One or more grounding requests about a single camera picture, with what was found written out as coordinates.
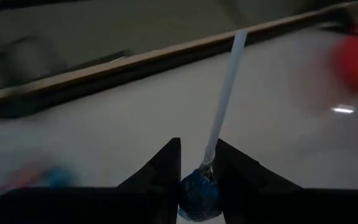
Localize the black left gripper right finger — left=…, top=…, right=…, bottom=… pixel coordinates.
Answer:
left=212, top=138, right=304, bottom=224

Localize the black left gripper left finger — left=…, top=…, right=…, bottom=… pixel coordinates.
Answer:
left=116, top=138, right=182, bottom=224

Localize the blue lollipop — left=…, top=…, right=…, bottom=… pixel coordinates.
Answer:
left=44, top=166, right=77, bottom=189
left=178, top=29, right=249, bottom=222

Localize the light wooden table border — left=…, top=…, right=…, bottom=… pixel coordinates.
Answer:
left=0, top=1, right=358, bottom=108

